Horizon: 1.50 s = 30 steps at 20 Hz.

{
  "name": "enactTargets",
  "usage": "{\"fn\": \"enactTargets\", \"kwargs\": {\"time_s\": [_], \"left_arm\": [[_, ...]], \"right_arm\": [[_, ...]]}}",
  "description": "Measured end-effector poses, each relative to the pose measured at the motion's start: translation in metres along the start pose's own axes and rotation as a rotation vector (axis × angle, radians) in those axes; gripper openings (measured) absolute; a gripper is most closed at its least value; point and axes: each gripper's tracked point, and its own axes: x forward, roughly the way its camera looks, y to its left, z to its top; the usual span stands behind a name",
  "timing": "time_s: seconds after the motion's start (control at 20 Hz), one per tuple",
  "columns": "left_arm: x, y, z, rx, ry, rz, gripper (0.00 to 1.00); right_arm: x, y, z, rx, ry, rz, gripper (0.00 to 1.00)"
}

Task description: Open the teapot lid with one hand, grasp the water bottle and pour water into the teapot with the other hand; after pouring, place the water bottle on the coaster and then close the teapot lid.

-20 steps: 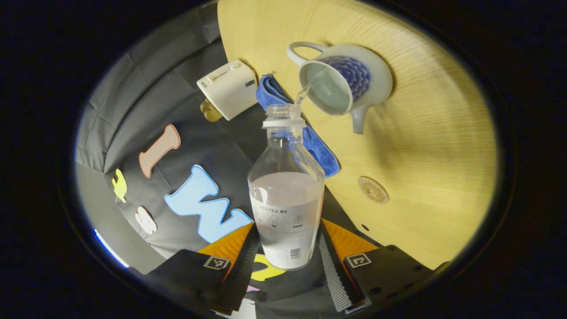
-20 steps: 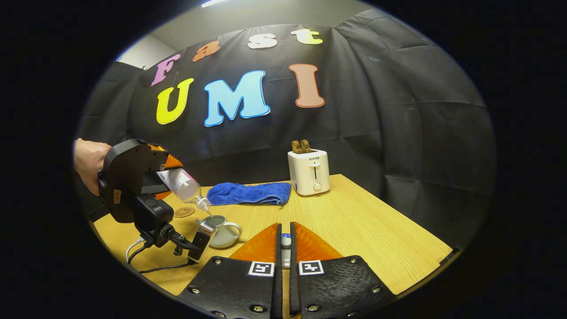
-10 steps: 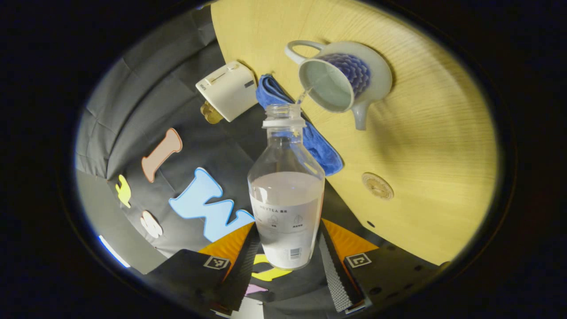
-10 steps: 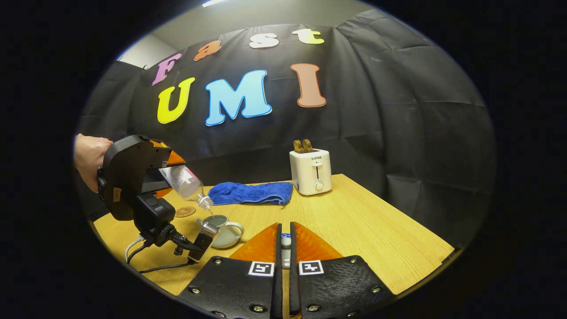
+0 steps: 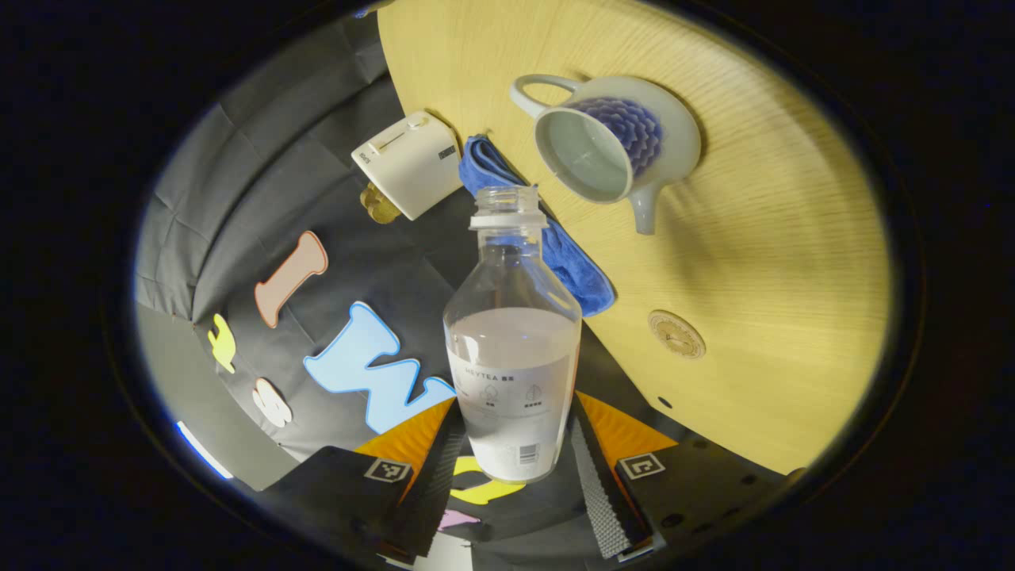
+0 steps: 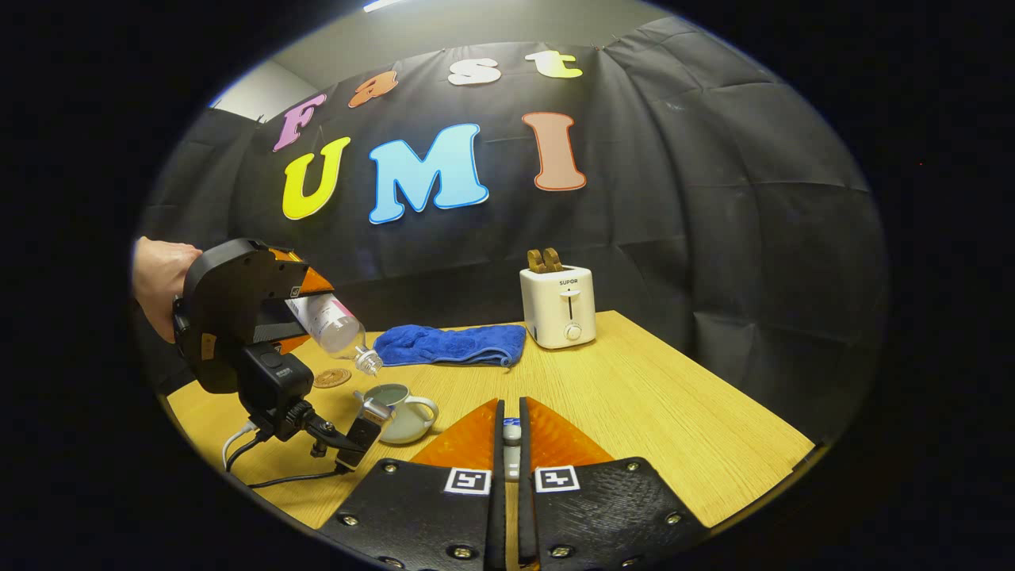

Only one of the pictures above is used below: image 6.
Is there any clear plastic water bottle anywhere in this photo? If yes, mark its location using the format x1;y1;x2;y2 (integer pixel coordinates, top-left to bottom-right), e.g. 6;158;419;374
285;292;384;377

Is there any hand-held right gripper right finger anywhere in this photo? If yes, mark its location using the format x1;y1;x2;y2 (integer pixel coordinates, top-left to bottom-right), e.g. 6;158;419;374
519;397;711;571

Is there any black backdrop cloth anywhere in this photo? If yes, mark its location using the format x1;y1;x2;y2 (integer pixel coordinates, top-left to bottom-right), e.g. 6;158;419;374
139;16;889;442

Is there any blue towel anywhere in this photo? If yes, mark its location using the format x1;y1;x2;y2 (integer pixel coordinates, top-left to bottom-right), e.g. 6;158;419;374
373;324;527;368

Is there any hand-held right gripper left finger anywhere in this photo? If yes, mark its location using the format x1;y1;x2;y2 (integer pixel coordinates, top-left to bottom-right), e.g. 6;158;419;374
317;399;506;571

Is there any black cable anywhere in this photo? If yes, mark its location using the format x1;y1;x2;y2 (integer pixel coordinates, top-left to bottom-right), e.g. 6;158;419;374
246;466;347;489

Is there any white teacup lid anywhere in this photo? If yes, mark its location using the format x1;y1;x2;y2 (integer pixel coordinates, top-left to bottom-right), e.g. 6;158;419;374
502;418;523;483

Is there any white blue-patterned teacup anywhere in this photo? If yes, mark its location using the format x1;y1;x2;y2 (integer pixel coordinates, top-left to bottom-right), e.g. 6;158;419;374
354;384;439;445

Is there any white cable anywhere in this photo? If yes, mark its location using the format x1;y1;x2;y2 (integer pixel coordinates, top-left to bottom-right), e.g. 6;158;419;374
222;420;259;473

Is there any white toaster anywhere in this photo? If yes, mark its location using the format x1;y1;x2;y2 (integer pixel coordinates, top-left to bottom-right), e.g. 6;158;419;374
519;266;597;350

